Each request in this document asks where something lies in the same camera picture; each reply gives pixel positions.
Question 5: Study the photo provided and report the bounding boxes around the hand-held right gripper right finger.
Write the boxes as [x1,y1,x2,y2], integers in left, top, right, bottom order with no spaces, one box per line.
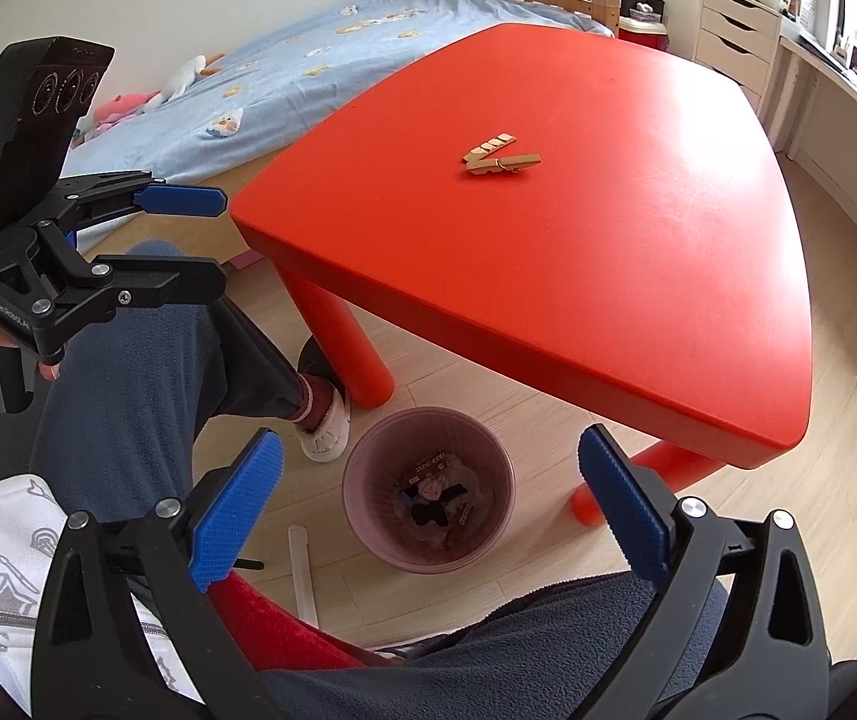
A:
[578,424,832,720]

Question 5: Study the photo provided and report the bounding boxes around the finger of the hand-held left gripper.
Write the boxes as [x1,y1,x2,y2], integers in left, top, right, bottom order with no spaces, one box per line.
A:
[59,172,231,231]
[89,255,228,310]

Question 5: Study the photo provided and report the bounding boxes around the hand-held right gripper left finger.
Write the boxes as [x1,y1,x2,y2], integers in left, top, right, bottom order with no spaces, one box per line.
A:
[29,429,284,720]

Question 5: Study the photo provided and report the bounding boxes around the pink waste bin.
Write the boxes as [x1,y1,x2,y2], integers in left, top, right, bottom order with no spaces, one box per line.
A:
[342,406,517,575]

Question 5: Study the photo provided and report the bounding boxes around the white plastic strip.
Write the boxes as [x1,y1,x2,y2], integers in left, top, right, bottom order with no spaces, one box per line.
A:
[288,525,322,627]

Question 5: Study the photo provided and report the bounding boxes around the pink plush toy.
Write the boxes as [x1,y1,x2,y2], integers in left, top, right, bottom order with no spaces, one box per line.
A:
[72,90,163,143]

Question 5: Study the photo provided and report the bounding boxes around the person's left leg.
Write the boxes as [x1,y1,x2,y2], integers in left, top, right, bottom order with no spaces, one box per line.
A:
[27,240,339,586]

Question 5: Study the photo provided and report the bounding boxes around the person's leg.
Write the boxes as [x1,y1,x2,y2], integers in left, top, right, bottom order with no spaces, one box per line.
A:
[27,240,339,586]
[255,568,729,720]

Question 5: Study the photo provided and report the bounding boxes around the white slipper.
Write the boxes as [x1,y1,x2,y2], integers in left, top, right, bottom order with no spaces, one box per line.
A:
[299,382,353,464]

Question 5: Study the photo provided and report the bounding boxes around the red seat cushion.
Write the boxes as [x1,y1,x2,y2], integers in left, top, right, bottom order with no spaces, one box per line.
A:
[207,566,392,672]

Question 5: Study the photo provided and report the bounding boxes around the white goose plush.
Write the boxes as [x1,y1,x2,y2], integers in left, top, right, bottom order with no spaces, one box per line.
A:
[162,52,227,102]

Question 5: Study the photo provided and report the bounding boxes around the person's right leg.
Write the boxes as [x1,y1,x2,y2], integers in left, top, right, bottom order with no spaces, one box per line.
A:
[255,568,729,720]

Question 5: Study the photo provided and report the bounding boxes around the black office chair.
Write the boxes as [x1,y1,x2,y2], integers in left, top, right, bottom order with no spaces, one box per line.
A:
[0,390,857,720]

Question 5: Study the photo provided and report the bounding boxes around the person's torso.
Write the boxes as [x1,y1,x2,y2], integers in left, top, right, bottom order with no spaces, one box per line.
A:
[0,476,197,720]

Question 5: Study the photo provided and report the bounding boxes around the red table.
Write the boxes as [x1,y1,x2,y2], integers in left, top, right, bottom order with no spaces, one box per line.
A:
[231,22,813,530]

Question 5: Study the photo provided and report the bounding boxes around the wooden clothespin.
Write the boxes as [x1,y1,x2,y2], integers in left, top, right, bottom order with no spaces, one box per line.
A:
[464,152,543,181]

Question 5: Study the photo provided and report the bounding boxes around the red container with white lid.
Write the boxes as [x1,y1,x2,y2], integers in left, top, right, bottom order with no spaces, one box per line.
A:
[618,11,665,52]

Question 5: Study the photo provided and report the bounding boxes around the white desk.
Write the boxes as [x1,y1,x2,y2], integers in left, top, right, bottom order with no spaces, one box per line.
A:
[762,34,857,166]

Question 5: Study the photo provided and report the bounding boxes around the white drawer cabinet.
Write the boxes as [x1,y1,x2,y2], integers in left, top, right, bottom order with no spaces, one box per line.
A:
[694,0,781,113]

